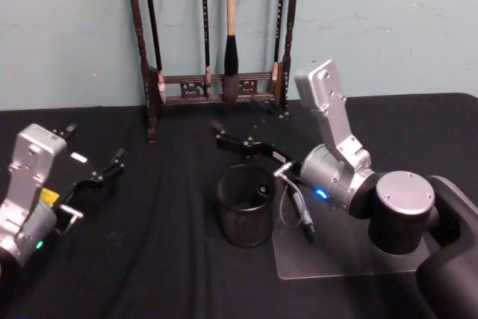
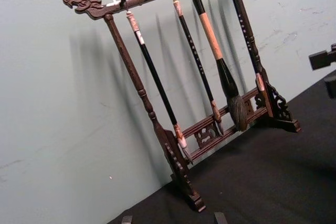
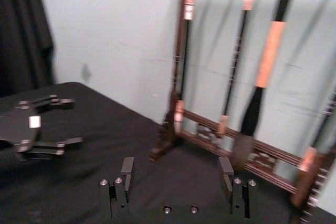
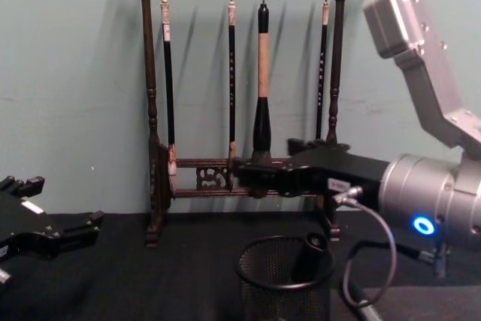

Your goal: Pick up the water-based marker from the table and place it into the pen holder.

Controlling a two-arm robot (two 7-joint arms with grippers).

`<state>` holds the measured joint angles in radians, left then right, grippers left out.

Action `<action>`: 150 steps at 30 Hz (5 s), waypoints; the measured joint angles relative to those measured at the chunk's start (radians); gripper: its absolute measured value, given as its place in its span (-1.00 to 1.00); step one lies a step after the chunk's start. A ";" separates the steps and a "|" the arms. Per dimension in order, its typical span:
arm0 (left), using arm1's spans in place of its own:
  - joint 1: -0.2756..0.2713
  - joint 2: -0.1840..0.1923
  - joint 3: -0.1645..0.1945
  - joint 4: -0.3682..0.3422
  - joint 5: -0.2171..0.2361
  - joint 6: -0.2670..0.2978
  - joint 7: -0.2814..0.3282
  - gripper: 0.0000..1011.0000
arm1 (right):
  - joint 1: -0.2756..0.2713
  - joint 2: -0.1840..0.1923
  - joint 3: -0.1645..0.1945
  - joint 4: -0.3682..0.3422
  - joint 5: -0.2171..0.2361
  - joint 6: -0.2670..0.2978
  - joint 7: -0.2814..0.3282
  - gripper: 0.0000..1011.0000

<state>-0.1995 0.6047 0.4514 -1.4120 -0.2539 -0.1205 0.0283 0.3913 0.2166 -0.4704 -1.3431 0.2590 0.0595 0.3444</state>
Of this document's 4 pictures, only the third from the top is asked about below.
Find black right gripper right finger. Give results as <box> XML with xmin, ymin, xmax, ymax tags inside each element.
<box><xmin>217</xmin><ymin>156</ymin><xmax>258</xmax><ymax>219</ymax></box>

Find brush with copper ferrule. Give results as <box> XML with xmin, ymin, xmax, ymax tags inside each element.
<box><xmin>290</xmin><ymin>95</ymin><xmax>336</xmax><ymax>205</ymax></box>

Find large brush with orange grip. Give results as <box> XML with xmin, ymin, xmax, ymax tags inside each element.
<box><xmin>233</xmin><ymin>0</ymin><xmax>294</xmax><ymax>170</ymax></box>

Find thin brush with pink handle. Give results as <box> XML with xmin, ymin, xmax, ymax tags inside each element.
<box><xmin>173</xmin><ymin>0</ymin><xmax>197</xmax><ymax>131</ymax></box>

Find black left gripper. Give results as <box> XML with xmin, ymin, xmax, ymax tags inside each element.
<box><xmin>0</xmin><ymin>94</ymin><xmax>85</xmax><ymax>162</ymax></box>

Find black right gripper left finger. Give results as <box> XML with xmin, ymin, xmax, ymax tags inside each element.
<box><xmin>99</xmin><ymin>156</ymin><xmax>135</xmax><ymax>220</ymax></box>

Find brown wooden brush rack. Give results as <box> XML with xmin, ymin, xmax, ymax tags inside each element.
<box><xmin>149</xmin><ymin>0</ymin><xmax>336</xmax><ymax>224</ymax></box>

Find thin brush with short handle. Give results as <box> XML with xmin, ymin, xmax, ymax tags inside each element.
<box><xmin>216</xmin><ymin>0</ymin><xmax>257</xmax><ymax>138</ymax></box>

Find black curtain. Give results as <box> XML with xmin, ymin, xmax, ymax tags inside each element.
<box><xmin>0</xmin><ymin>0</ymin><xmax>56</xmax><ymax>98</ymax></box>

